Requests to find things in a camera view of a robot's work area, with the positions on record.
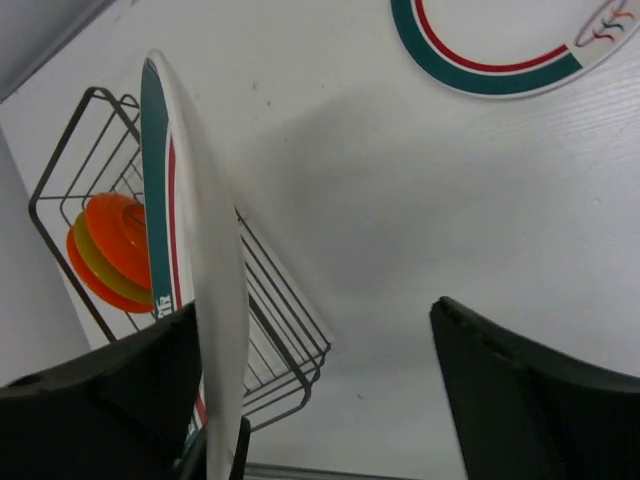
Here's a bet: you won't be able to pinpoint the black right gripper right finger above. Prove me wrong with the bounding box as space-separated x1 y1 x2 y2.
429 297 639 479

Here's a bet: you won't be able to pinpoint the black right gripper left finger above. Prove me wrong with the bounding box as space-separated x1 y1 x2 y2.
0 299 251 480

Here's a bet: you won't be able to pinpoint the white plate green rim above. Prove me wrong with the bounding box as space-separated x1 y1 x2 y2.
140 50 249 479

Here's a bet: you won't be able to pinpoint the orange plate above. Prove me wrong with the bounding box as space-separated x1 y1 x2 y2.
85 192 151 290
66 230 152 314

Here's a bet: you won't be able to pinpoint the yellow patterned plate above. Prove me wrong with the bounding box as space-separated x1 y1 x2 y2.
71 213 151 305

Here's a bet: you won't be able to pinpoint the white plate red characters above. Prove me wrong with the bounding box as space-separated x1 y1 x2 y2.
390 0 639 99

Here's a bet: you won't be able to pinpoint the orange plate front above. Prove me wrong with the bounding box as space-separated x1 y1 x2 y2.
66 230 152 314

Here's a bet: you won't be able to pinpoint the wire dish rack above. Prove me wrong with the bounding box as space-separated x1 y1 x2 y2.
28 86 333 431

